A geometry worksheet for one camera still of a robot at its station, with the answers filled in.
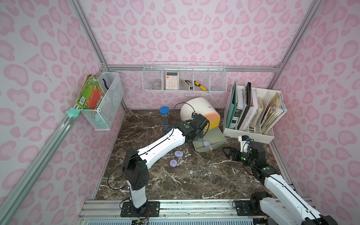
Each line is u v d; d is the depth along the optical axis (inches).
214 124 37.0
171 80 37.4
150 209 28.4
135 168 17.2
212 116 35.7
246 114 33.2
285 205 18.8
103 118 28.3
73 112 24.5
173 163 34.7
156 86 37.3
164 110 36.1
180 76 39.7
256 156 24.4
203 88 38.5
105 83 34.6
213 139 37.1
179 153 36.5
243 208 28.4
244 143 29.5
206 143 37.4
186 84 38.1
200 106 36.6
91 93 28.6
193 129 22.1
